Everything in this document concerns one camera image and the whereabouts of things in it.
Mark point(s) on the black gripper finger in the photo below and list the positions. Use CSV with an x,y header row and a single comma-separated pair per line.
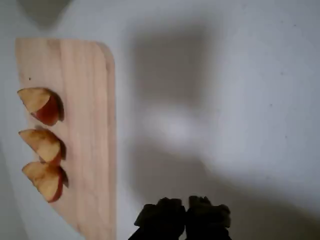
x,y
207,222
162,220

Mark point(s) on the wooden cutting board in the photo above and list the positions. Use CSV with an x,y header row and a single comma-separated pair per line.
x,y
87,125

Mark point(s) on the apple slice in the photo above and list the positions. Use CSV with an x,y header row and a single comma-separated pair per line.
x,y
42,145
45,180
35,100

